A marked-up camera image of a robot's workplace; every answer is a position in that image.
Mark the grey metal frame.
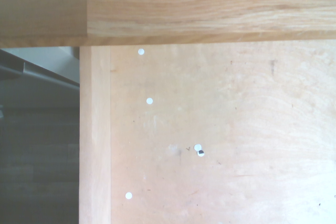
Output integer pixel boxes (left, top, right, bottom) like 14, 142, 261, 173
0, 48, 80, 110

